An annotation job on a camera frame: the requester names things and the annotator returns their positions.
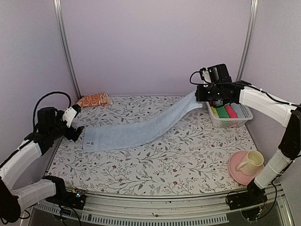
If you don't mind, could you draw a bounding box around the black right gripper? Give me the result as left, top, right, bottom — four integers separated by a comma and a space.
196, 85, 222, 102

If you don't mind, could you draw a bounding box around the light blue terry towel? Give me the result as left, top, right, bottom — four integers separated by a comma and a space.
83, 92, 203, 152

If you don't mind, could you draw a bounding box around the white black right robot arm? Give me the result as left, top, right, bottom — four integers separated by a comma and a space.
195, 64, 301, 205

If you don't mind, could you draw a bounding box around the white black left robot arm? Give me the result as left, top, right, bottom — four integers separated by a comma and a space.
0, 104, 86, 224

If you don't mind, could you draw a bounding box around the light blue rolled towel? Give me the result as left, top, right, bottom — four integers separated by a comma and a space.
230, 103, 250, 118

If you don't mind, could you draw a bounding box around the pink rolled towel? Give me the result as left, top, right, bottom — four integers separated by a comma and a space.
224, 105, 238, 118

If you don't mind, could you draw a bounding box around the green rolled towel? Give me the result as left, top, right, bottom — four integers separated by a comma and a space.
216, 106, 229, 118

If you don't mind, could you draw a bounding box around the white perforated plastic basket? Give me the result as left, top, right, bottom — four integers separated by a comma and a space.
206, 102, 253, 128

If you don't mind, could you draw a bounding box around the orange patterned towel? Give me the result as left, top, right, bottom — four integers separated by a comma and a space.
77, 93, 113, 107

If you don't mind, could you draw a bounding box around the cream ceramic mug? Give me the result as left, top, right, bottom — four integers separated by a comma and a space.
236, 151, 264, 176

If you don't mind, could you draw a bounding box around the floral table cover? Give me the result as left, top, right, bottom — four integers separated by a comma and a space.
47, 108, 255, 196

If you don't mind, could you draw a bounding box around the pink saucer plate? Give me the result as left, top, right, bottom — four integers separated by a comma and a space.
228, 151, 264, 186

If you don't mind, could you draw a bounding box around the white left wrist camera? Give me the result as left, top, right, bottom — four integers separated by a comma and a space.
62, 104, 81, 128

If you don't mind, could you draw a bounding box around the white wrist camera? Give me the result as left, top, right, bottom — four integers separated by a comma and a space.
199, 68, 212, 84
62, 104, 81, 128

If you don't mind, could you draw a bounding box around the black left camera cable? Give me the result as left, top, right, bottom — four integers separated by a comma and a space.
32, 91, 71, 128

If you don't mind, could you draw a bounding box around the black camera cable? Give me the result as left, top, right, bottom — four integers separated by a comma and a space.
32, 91, 71, 128
190, 69, 301, 106

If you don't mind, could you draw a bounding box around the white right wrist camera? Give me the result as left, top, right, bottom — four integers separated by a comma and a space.
199, 68, 212, 84

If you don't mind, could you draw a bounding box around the black right camera cable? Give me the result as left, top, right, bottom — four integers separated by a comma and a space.
190, 69, 301, 106

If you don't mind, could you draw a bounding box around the right aluminium frame post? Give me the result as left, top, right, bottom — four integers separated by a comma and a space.
236, 0, 259, 81

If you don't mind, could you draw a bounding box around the aluminium frame post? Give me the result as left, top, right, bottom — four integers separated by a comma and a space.
53, 0, 81, 99
236, 0, 259, 81

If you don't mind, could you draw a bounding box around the aluminium front rail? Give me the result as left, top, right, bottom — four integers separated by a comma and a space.
20, 184, 295, 226

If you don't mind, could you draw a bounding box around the left aluminium frame post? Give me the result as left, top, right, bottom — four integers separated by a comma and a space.
53, 0, 81, 99

